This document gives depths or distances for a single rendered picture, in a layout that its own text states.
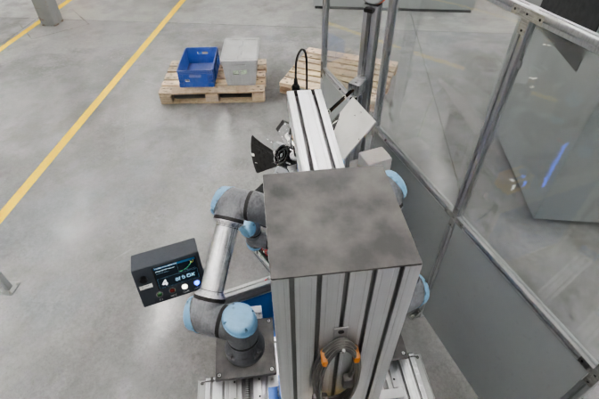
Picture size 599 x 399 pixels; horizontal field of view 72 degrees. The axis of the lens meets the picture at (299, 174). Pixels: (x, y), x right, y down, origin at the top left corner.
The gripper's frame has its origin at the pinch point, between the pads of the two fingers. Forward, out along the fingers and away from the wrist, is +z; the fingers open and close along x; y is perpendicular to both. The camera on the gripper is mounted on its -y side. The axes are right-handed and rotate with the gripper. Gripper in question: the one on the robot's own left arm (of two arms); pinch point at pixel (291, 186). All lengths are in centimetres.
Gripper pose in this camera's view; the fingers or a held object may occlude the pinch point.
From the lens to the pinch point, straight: 203.3
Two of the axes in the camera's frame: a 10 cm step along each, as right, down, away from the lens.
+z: 5.3, -5.7, 6.3
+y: -8.4, -2.7, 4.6
